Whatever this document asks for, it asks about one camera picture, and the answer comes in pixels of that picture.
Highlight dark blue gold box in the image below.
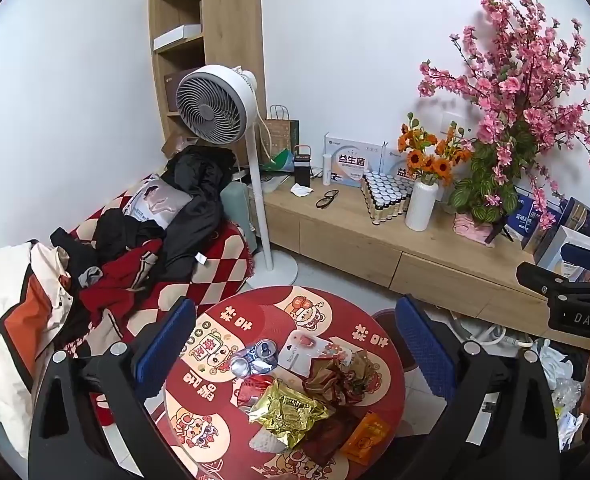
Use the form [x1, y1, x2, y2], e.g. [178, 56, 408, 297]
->
[559, 196, 590, 251]

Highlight colourful wrapper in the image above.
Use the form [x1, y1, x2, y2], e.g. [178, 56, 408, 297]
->
[339, 347, 382, 402]

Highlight brown round bin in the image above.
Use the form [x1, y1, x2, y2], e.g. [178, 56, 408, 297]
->
[372, 309, 420, 372]

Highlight white red snack package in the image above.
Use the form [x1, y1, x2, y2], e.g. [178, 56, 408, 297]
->
[277, 331, 332, 376]

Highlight group of small brown bottles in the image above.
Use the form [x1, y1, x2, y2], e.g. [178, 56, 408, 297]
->
[361, 171, 414, 224]

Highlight crushed silver blue can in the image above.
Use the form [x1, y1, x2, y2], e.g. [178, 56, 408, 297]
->
[247, 339, 280, 374]

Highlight clear plastic bags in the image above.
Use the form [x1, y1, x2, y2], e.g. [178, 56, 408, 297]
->
[539, 339, 590, 455]

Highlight wooden bookshelf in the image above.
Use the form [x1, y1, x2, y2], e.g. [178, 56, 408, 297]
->
[148, 0, 267, 147]

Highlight red printed round table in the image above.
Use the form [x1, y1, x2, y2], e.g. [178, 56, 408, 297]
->
[164, 285, 407, 480]

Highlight red knitted garment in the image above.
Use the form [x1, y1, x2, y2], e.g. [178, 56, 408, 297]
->
[79, 237, 166, 322]

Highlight small white blue supplement box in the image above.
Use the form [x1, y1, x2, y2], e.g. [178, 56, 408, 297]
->
[534, 225, 590, 283]

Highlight orange packet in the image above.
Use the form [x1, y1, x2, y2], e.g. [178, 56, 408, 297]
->
[341, 411, 392, 464]

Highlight wooden low cabinet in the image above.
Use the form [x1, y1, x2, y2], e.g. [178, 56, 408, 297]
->
[263, 177, 590, 352]

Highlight orange artificial flowers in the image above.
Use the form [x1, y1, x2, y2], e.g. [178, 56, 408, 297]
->
[397, 112, 476, 187]

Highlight green paper cone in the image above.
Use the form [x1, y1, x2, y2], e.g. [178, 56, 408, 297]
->
[269, 149, 296, 172]

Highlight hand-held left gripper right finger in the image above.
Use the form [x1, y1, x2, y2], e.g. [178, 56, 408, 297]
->
[385, 294, 562, 480]

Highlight pink blossom artificial plant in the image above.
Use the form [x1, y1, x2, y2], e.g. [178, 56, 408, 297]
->
[418, 0, 590, 233]

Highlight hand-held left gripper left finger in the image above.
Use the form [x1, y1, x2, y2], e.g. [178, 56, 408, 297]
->
[27, 296, 198, 480]

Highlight brown cardboard box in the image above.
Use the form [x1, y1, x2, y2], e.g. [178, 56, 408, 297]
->
[164, 67, 202, 114]

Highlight white orange jacket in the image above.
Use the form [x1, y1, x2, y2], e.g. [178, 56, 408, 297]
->
[0, 241, 84, 463]

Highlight brown paper bag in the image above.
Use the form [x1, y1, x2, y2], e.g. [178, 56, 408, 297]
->
[261, 105, 293, 167]

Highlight dark red packet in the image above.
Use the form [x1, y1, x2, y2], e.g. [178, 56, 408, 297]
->
[299, 409, 362, 467]

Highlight white ribbed vase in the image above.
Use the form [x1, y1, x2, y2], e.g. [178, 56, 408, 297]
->
[405, 180, 440, 232]

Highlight black garment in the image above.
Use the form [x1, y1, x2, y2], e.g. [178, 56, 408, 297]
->
[50, 207, 166, 287]

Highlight pale green cushion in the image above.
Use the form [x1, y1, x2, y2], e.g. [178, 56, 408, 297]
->
[220, 180, 254, 244]

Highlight white paper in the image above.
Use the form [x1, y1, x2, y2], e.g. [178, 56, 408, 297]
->
[252, 431, 282, 457]

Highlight white power strip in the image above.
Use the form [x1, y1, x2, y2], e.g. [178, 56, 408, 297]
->
[467, 326, 534, 349]

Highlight gold foil wrapper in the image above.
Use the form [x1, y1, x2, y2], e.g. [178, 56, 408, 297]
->
[248, 379, 330, 450]

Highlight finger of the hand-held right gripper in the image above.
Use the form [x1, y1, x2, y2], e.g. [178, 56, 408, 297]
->
[516, 261, 590, 306]
[561, 242, 590, 275]

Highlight blue cardboard box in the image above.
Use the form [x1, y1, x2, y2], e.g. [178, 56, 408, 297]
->
[512, 192, 566, 253]

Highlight white standing fan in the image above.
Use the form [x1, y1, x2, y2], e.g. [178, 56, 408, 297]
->
[176, 65, 302, 291]

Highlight black mini tripod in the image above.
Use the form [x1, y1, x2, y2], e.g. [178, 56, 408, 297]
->
[485, 220, 514, 247]

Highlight black power bank orange handle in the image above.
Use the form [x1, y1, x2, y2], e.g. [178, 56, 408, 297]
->
[293, 145, 312, 189]

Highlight pink wrapped flower pot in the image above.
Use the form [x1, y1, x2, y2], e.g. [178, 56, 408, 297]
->
[452, 211, 496, 248]

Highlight black puffer jacket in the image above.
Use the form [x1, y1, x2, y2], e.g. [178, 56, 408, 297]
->
[162, 146, 239, 282]

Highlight brown wrapper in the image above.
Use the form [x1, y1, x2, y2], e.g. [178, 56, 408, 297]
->
[302, 355, 346, 397]

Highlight white printed pillow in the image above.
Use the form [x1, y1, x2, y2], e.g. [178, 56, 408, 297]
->
[125, 174, 194, 229]

